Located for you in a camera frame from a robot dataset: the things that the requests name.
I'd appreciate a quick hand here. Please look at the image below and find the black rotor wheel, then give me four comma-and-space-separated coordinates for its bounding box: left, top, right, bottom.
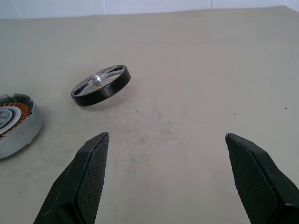
70, 64, 131, 108

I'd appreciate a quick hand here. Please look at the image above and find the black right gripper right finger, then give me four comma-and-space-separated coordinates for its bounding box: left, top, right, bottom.
225, 133, 299, 224

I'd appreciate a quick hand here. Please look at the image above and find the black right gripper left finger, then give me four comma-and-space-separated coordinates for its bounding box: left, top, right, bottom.
33, 132, 110, 224

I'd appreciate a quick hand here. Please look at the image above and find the grey round metal part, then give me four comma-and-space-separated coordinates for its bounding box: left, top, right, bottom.
0, 93, 45, 161

